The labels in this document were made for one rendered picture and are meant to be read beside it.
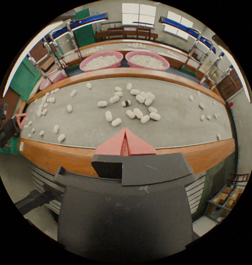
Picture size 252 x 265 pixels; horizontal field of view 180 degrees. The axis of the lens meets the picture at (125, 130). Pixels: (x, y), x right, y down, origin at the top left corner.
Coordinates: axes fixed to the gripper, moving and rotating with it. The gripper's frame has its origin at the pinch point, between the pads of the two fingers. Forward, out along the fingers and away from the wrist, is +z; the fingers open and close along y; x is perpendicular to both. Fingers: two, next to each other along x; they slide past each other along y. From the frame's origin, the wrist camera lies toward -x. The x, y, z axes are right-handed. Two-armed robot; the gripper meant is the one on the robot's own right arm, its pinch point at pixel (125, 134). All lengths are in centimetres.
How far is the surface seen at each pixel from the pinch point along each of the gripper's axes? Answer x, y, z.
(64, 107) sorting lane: 0.2, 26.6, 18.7
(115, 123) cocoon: 4.5, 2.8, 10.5
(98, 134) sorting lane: 7.6, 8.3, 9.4
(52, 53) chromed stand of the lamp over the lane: -28.4, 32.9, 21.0
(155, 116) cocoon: 2.6, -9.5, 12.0
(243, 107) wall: -62, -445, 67
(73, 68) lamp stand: -25, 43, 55
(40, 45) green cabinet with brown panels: -75, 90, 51
